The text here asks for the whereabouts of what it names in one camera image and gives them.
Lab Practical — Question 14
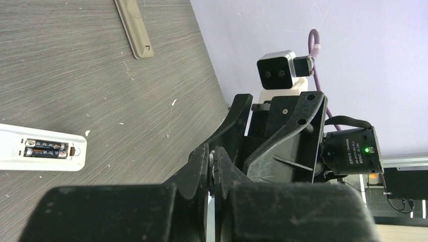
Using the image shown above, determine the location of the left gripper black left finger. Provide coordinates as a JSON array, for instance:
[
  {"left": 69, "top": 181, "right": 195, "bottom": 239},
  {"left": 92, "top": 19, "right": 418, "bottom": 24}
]
[{"left": 19, "top": 143, "right": 209, "bottom": 241}]

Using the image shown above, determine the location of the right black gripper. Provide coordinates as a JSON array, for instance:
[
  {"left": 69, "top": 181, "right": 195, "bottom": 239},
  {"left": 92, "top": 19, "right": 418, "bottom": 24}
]
[{"left": 204, "top": 91, "right": 328, "bottom": 184}]

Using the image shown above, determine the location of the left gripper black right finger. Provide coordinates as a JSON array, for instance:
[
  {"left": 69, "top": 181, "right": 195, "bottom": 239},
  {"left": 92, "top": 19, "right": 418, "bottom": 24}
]
[{"left": 213, "top": 147, "right": 381, "bottom": 241}]

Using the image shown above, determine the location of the white battery cover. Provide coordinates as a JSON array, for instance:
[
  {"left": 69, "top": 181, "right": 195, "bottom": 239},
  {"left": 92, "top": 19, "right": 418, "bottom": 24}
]
[{"left": 208, "top": 150, "right": 215, "bottom": 197}]

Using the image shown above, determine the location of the black battery with white end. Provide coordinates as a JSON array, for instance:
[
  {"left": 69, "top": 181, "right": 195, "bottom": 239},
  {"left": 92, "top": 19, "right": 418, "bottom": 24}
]
[{"left": 24, "top": 148, "right": 68, "bottom": 159}]

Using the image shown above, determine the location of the white remote control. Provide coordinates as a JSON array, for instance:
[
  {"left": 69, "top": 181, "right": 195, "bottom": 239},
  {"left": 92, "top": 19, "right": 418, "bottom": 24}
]
[{"left": 1, "top": 124, "right": 87, "bottom": 171}]

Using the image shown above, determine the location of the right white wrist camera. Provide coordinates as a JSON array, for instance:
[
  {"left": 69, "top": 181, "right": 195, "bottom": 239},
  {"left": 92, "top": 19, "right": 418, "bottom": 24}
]
[{"left": 256, "top": 50, "right": 315, "bottom": 103}]

